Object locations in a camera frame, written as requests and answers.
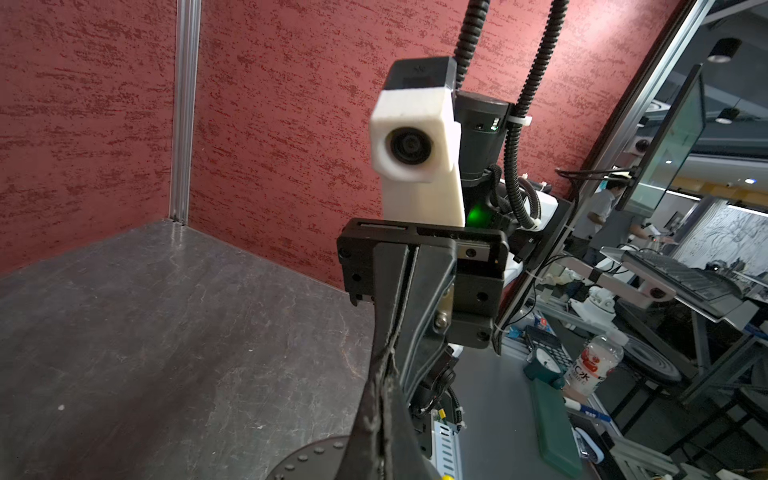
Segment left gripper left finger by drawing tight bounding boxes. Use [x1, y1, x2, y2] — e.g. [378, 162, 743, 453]
[335, 359, 388, 479]

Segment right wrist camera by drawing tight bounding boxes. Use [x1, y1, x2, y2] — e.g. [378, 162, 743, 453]
[369, 57, 465, 227]

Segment white slotted cable duct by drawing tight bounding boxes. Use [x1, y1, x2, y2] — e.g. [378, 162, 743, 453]
[431, 419, 463, 480]

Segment green box on bench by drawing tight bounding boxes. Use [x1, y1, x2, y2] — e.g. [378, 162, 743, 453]
[530, 379, 583, 479]

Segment right aluminium corner post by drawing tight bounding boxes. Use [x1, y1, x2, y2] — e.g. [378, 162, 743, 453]
[169, 0, 202, 225]

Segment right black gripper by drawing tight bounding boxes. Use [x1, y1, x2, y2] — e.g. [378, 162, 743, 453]
[337, 218, 509, 396]

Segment computer monitor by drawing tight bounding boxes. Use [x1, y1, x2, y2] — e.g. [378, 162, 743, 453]
[615, 64, 706, 218]

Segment black keyboard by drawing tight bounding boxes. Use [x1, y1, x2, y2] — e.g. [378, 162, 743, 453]
[622, 250, 741, 303]

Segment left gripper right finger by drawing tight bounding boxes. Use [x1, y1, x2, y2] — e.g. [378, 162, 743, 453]
[383, 375, 440, 479]

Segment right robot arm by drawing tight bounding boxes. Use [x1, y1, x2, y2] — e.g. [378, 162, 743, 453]
[338, 92, 571, 421]

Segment plastic drink bottle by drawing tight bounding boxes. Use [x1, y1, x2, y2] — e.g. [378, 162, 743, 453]
[563, 330, 629, 399]

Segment person in white shirt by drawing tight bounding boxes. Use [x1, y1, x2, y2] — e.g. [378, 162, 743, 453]
[569, 179, 628, 253]

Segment large perforated keyring yellow segment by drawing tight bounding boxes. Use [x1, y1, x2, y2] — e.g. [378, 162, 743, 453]
[265, 436, 349, 480]

